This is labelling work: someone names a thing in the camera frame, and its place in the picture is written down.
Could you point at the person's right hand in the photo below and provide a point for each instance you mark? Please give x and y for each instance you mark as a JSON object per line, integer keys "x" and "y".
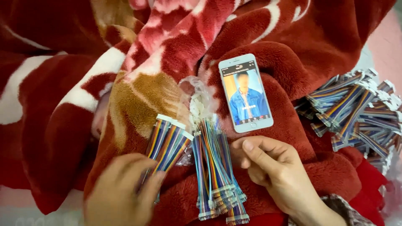
{"x": 282, "y": 175}

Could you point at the person's left hand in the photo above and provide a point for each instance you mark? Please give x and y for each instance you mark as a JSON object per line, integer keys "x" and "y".
{"x": 116, "y": 194}

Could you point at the person's left fingers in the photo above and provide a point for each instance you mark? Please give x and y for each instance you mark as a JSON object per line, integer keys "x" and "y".
{"x": 154, "y": 186}

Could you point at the clear bag of white connectors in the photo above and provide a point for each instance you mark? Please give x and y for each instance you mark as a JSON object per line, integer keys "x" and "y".
{"x": 199, "y": 100}

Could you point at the white smartphone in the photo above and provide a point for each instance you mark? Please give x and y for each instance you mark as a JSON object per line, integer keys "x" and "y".
{"x": 246, "y": 94}

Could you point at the patterned sleeve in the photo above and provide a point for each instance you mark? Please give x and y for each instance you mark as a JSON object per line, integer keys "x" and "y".
{"x": 345, "y": 210}

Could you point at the red patterned fleece blanket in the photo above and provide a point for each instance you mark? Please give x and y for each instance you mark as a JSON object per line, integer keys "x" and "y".
{"x": 282, "y": 40}

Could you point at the clear plastic bag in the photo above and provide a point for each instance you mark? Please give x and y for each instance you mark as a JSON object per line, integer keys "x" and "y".
{"x": 392, "y": 185}

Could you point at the pink sheet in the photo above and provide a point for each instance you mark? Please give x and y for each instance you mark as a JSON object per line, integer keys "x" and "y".
{"x": 388, "y": 40}

